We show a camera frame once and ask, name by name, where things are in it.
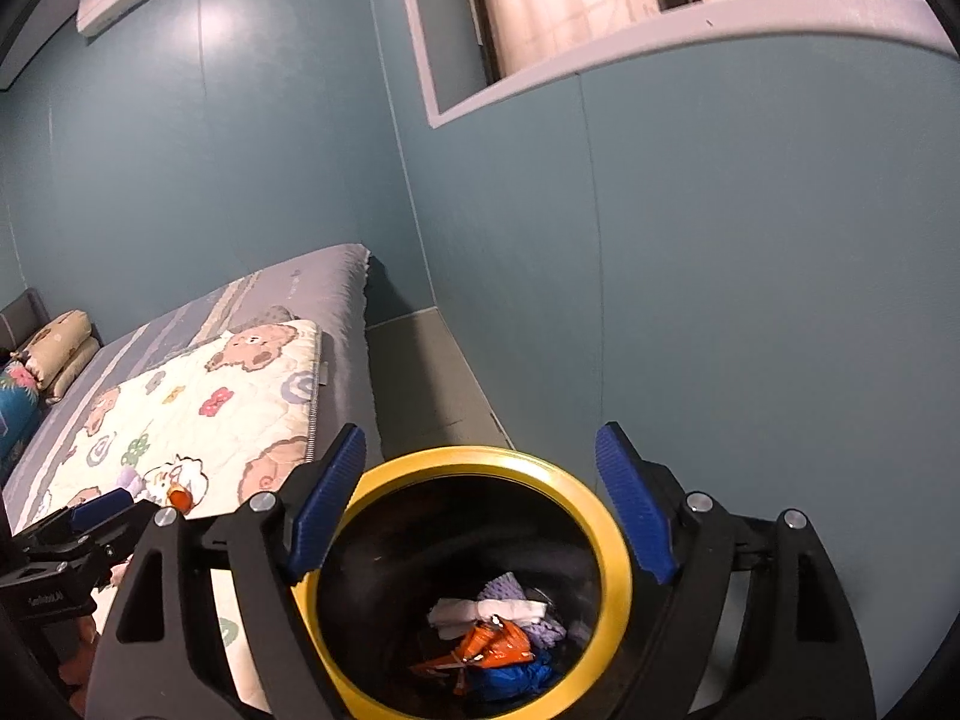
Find blue plastic bag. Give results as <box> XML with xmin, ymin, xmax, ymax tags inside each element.
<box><xmin>472</xmin><ymin>653</ymin><xmax>560</xmax><ymax>702</ymax></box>

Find yellow rimmed black trash bin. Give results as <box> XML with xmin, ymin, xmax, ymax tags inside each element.
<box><xmin>295</xmin><ymin>445</ymin><xmax>633</xmax><ymax>718</ymax></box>

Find orange snack wrapper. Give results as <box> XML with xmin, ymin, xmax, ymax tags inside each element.
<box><xmin>410</xmin><ymin>616</ymin><xmax>535</xmax><ymax>694</ymax></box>

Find orange peel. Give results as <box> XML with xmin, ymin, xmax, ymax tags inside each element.
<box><xmin>166</xmin><ymin>484</ymin><xmax>195</xmax><ymax>515</ymax></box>

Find lavender mesh net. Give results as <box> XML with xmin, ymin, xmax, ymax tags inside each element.
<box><xmin>477</xmin><ymin>572</ymin><xmax>566</xmax><ymax>650</ymax></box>

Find left hand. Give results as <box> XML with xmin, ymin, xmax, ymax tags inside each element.
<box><xmin>59</xmin><ymin>559</ymin><xmax>130</xmax><ymax>717</ymax></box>

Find blue floral folded blanket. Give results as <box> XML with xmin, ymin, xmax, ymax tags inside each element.
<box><xmin>0</xmin><ymin>361</ymin><xmax>41</xmax><ymax>468</ymax></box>

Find cartoon bear quilt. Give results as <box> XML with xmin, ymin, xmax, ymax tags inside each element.
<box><xmin>10</xmin><ymin>317</ymin><xmax>326</xmax><ymax>714</ymax></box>

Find beige folded pillow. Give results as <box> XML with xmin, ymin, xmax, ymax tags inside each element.
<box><xmin>18</xmin><ymin>309</ymin><xmax>101</xmax><ymax>403</ymax></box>

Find grey bed headboard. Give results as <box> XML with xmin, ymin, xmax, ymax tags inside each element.
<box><xmin>0</xmin><ymin>288</ymin><xmax>50</xmax><ymax>353</ymax></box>

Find white crumpled tissue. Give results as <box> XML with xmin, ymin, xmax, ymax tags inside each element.
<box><xmin>428</xmin><ymin>598</ymin><xmax>547</xmax><ymax>640</ymax></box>

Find grey striped bed mattress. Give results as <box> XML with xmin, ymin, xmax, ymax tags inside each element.
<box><xmin>3</xmin><ymin>244</ymin><xmax>382</xmax><ymax>528</ymax></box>

